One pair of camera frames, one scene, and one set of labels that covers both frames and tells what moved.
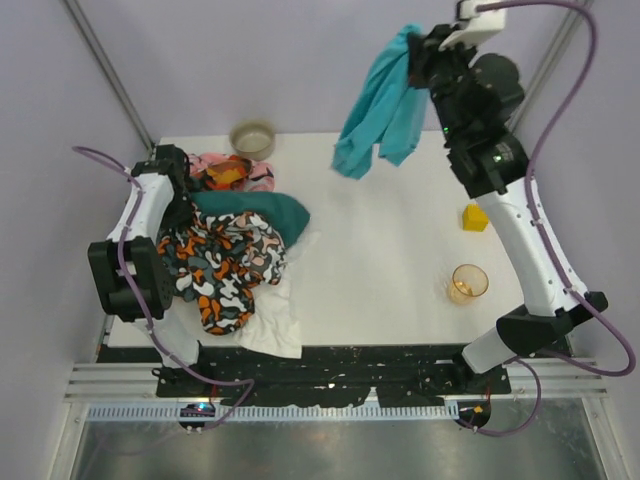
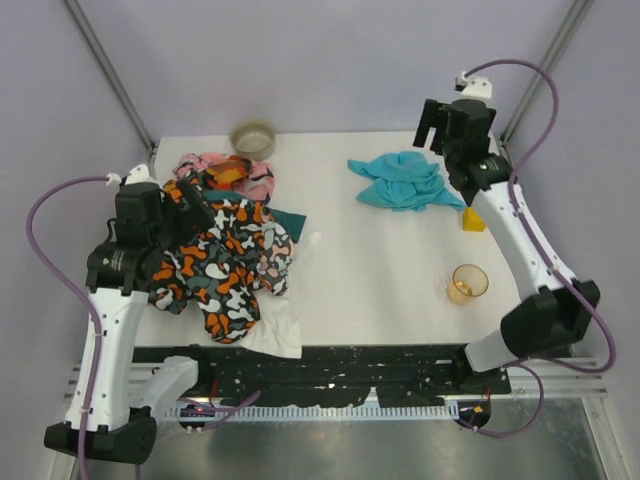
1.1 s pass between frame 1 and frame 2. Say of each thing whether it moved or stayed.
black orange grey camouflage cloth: moved
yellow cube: stayed
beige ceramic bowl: stayed
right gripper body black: moved
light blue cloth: moved
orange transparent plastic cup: stayed
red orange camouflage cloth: stayed
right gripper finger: moved
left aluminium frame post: stayed
